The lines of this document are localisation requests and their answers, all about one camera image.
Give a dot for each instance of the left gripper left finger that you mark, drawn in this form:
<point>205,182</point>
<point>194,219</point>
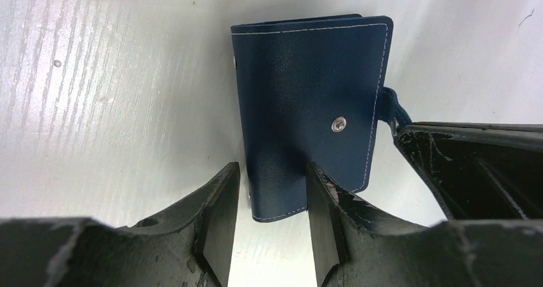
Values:
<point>189,243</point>

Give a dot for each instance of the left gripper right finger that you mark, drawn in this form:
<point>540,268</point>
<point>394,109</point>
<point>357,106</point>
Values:
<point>355,243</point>

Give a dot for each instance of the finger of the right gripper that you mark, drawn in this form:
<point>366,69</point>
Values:
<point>477,171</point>

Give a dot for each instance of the blue leather card holder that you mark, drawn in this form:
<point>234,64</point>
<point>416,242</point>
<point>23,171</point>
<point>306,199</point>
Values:
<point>311,90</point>

